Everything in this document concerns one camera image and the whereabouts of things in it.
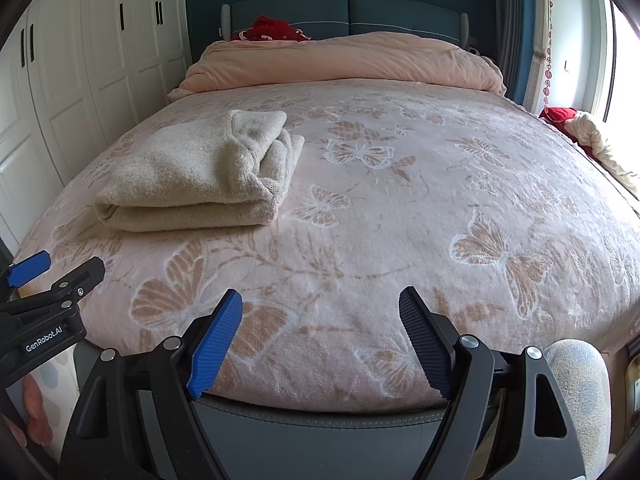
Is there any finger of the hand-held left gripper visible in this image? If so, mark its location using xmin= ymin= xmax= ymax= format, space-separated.
xmin=0 ymin=251 xmax=52 ymax=306
xmin=10 ymin=257 xmax=107 ymax=322

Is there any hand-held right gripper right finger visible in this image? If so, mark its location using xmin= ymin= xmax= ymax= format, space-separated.
xmin=398 ymin=286 xmax=587 ymax=480

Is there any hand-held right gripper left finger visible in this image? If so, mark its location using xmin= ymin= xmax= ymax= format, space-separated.
xmin=57 ymin=289 xmax=243 ymax=480

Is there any cream towel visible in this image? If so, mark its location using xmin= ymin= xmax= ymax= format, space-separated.
xmin=94 ymin=109 xmax=306 ymax=233

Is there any person's left hand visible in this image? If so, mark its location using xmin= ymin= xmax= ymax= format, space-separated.
xmin=20 ymin=372 xmax=53 ymax=448

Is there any pink butterfly print blanket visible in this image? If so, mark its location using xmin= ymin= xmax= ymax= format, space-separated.
xmin=12 ymin=77 xmax=640 ymax=413

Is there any person's fuzzy pale clothing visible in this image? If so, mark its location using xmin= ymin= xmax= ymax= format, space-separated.
xmin=542 ymin=339 xmax=612 ymax=480

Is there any white wardrobe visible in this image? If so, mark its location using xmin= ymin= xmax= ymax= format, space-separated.
xmin=0 ymin=0 xmax=193 ymax=256

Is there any red cushion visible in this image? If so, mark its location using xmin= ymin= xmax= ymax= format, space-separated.
xmin=539 ymin=106 xmax=578 ymax=133

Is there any cream crumpled cloth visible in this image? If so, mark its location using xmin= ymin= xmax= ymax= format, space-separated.
xmin=570 ymin=110 xmax=640 ymax=198

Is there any pink duvet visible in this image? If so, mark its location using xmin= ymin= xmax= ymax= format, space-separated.
xmin=167 ymin=31 xmax=507 ymax=103

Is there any red cloth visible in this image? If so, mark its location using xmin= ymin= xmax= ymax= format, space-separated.
xmin=240 ymin=15 xmax=313 ymax=43

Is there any grey curtain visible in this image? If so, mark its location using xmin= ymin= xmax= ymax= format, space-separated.
xmin=492 ymin=0 xmax=523 ymax=103

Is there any blue upholstered headboard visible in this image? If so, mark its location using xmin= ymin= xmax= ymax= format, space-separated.
xmin=220 ymin=0 xmax=471 ymax=53

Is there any bright window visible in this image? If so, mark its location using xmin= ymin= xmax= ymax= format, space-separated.
xmin=600 ymin=0 xmax=640 ymax=126

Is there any pink bead curtain string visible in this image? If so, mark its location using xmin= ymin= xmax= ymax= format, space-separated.
xmin=542 ymin=0 xmax=558 ymax=111

